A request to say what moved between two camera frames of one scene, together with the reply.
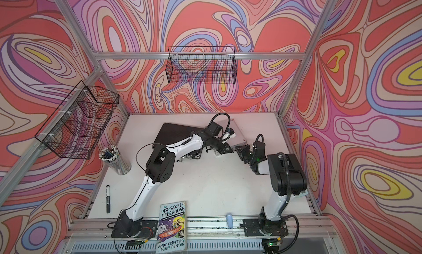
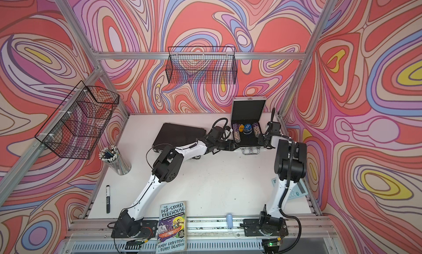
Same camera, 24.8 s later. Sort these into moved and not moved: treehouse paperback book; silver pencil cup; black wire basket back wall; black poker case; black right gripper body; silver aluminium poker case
Moved: black right gripper body; silver aluminium poker case
Not moved: black wire basket back wall; silver pencil cup; black poker case; treehouse paperback book
